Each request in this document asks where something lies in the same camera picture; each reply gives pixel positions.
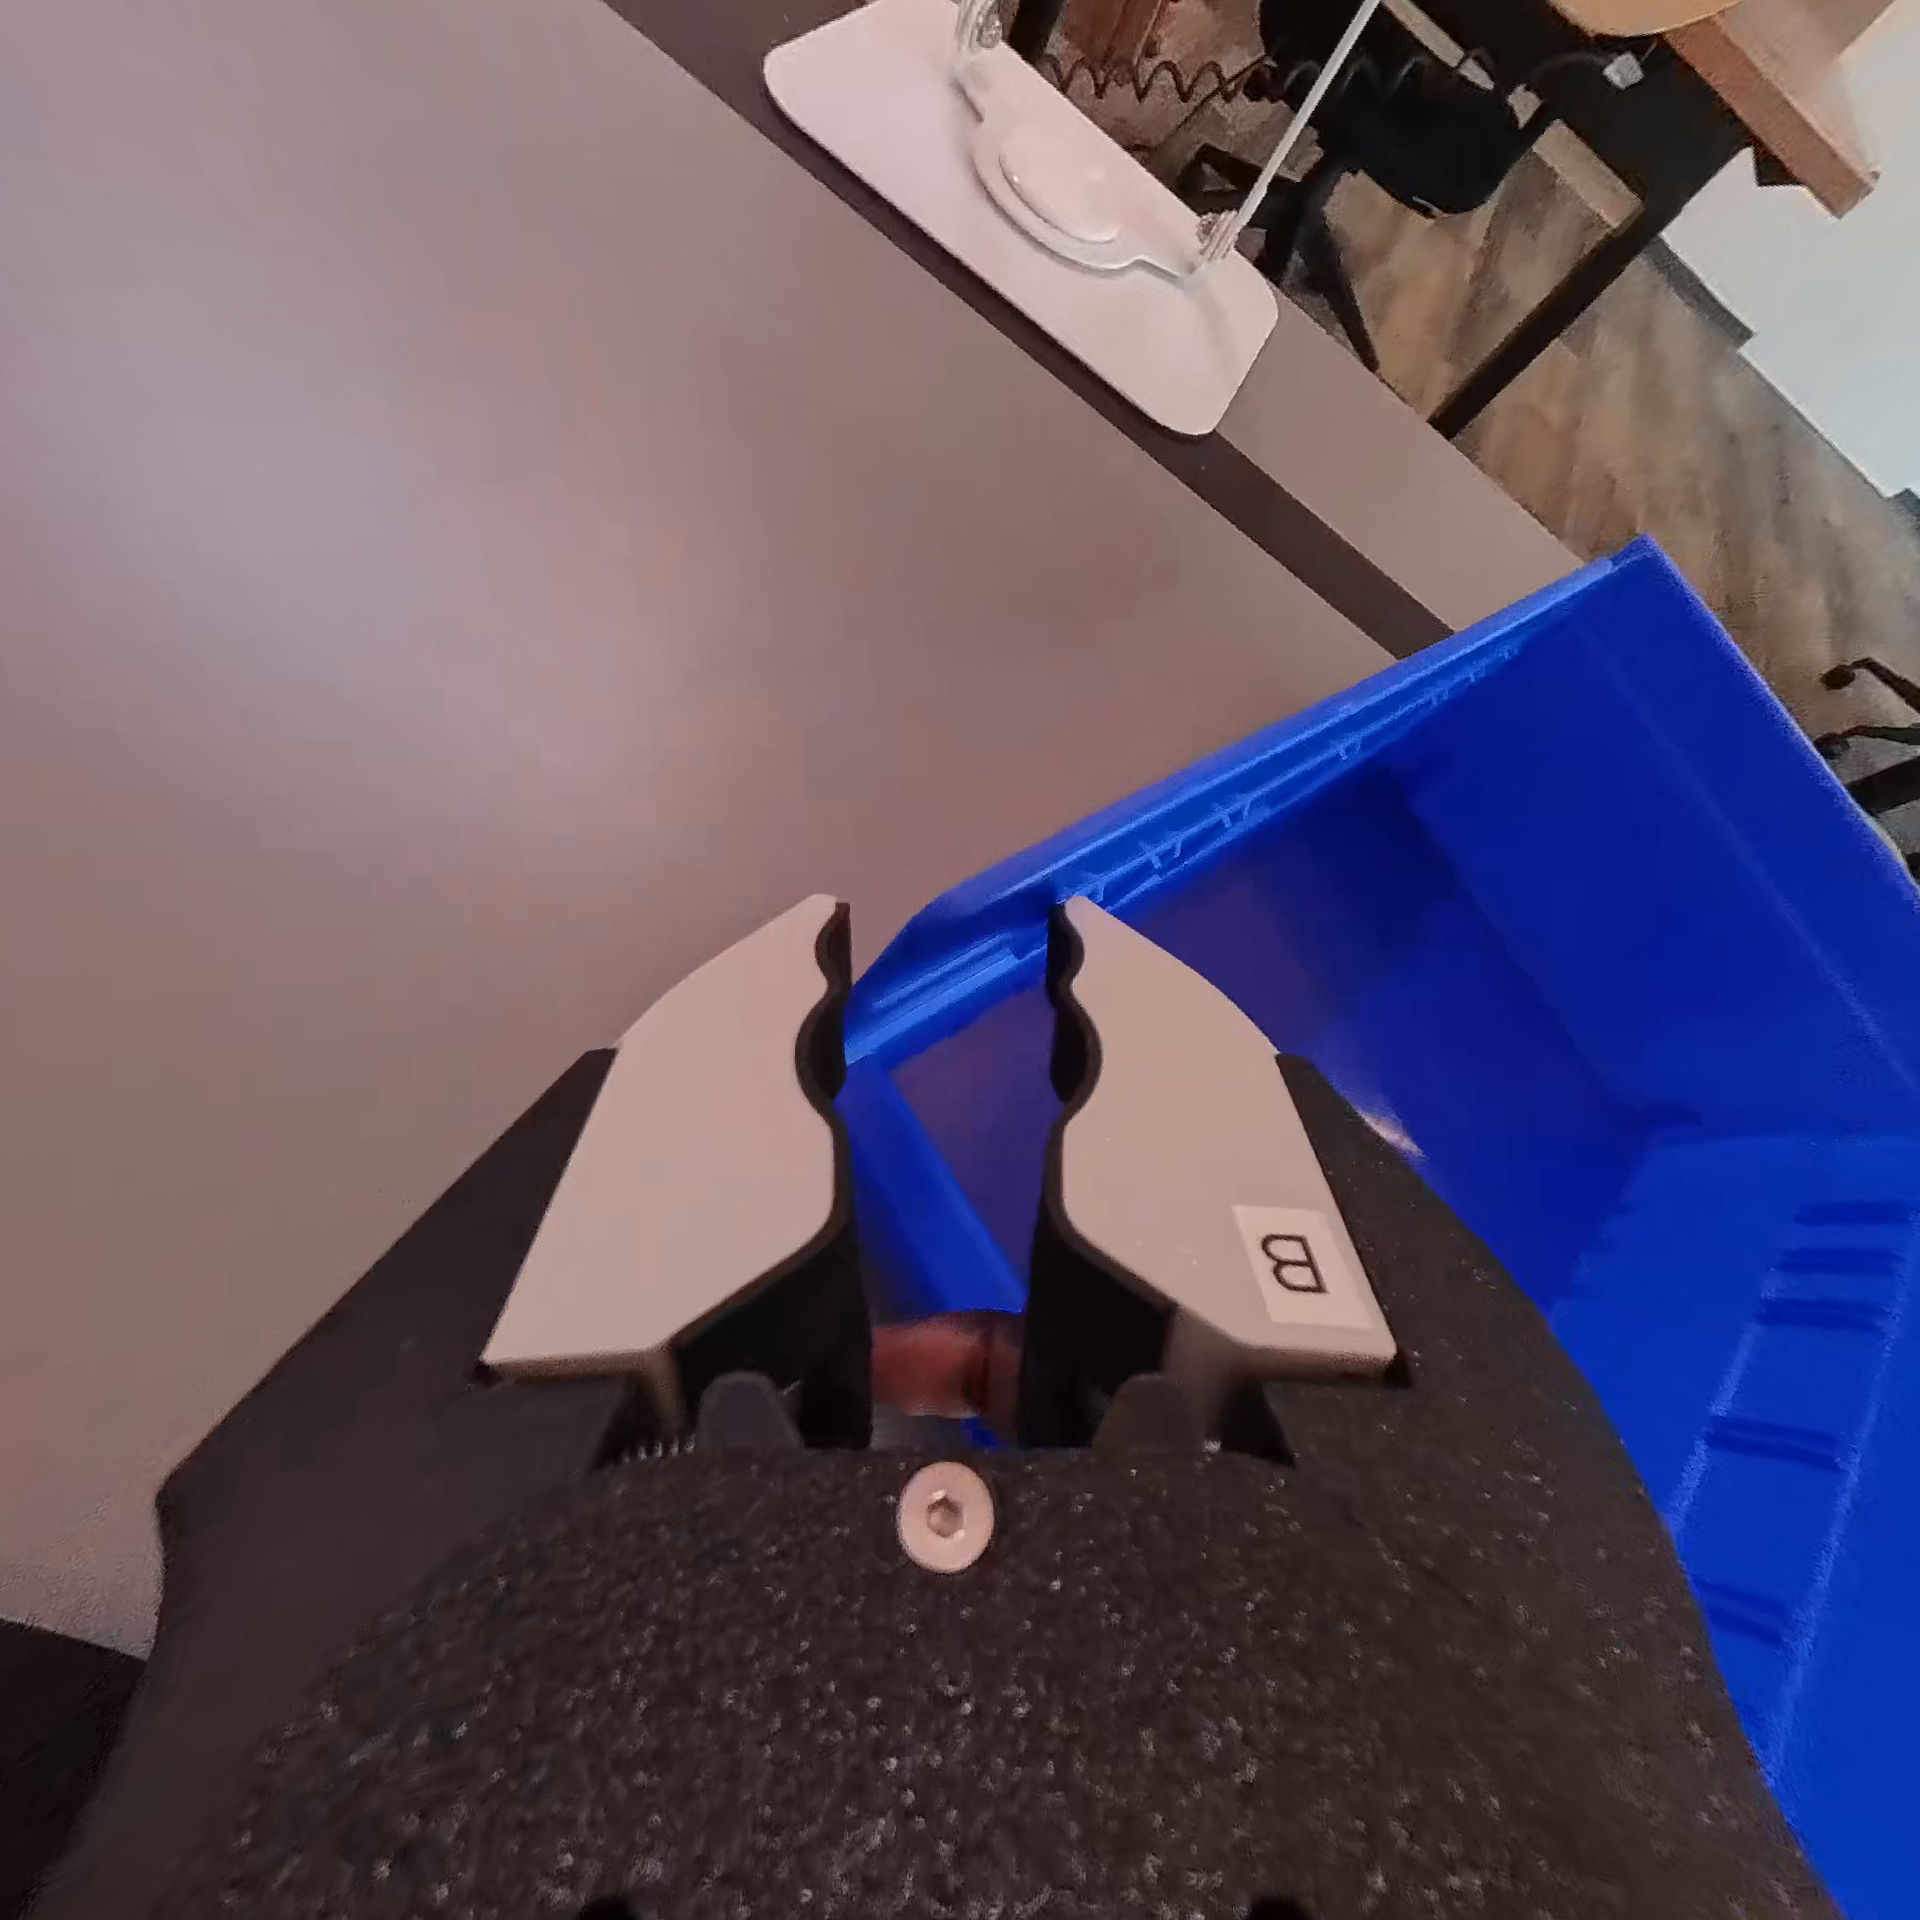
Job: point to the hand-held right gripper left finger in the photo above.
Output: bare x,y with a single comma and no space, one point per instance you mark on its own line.
676,1201

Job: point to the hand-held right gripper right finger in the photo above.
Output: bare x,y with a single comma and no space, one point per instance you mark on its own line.
1184,1170

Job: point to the blue plastic bin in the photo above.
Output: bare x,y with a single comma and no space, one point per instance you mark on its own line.
1575,1050

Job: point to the black office chair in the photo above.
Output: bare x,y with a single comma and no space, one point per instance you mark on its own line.
1875,734

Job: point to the clear poster stand white base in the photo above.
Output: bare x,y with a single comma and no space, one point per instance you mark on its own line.
901,119

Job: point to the wooden office desk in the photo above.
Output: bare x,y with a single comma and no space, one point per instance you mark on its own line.
1771,89

